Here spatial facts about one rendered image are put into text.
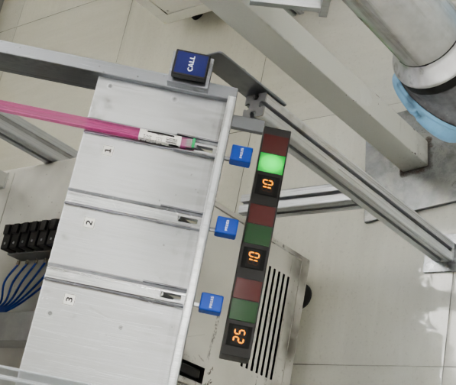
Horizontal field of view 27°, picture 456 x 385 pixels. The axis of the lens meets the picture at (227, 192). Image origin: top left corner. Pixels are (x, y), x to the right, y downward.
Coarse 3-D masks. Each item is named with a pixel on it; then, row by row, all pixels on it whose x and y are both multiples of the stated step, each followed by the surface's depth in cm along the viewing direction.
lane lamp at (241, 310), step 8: (232, 304) 129; (240, 304) 129; (248, 304) 129; (256, 304) 129; (232, 312) 129; (240, 312) 129; (248, 312) 129; (256, 312) 129; (240, 320) 128; (248, 320) 128
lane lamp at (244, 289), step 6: (240, 282) 130; (246, 282) 130; (252, 282) 130; (258, 282) 130; (234, 288) 130; (240, 288) 130; (246, 288) 130; (252, 288) 130; (258, 288) 130; (234, 294) 130; (240, 294) 130; (246, 294) 130; (252, 294) 130; (258, 294) 130; (252, 300) 129; (258, 300) 130
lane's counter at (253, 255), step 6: (246, 252) 132; (252, 252) 132; (258, 252) 132; (264, 252) 132; (246, 258) 132; (252, 258) 132; (258, 258) 132; (264, 258) 132; (246, 264) 131; (252, 264) 131; (258, 264) 131
